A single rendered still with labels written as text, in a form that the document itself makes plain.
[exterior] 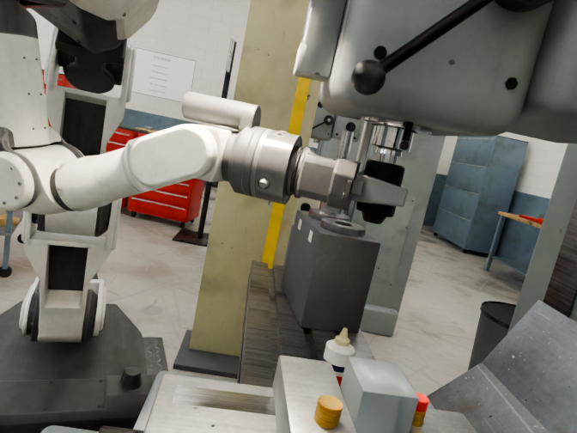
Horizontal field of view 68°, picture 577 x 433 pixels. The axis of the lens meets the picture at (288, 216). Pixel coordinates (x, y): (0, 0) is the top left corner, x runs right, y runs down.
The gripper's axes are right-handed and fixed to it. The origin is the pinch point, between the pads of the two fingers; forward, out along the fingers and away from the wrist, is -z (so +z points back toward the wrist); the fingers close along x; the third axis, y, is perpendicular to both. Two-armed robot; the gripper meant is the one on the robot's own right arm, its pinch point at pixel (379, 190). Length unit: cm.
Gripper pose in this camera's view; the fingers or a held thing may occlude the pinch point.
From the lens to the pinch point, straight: 53.6
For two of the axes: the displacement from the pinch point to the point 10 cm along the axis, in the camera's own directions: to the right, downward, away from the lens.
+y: -2.1, 9.6, 1.8
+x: 2.0, -1.4, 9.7
